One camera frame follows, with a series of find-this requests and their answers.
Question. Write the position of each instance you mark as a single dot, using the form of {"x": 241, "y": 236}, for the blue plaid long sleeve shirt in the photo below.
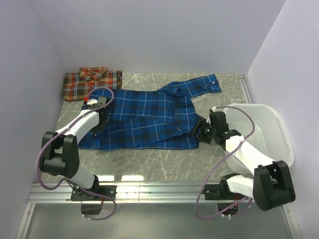
{"x": 161, "y": 119}

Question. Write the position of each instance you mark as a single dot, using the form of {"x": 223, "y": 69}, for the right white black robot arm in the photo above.
{"x": 257, "y": 150}

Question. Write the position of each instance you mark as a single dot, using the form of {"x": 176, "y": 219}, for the white plastic basin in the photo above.
{"x": 270, "y": 136}

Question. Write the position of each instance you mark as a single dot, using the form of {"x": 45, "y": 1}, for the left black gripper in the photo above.
{"x": 98, "y": 129}

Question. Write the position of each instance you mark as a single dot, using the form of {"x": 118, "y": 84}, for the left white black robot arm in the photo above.
{"x": 59, "y": 154}

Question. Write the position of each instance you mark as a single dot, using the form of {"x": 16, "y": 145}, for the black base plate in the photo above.
{"x": 80, "y": 195}
{"x": 219, "y": 192}

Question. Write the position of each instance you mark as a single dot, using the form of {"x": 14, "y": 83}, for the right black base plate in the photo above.
{"x": 219, "y": 192}

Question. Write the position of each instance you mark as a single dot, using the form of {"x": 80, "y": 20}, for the aluminium mounting rail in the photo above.
{"x": 125, "y": 193}

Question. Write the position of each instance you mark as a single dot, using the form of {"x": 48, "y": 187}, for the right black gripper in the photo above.
{"x": 200, "y": 124}

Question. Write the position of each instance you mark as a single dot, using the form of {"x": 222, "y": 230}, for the folded orange plaid shirt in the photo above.
{"x": 78, "y": 85}

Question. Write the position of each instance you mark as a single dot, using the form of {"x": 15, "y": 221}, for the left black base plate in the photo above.
{"x": 80, "y": 195}

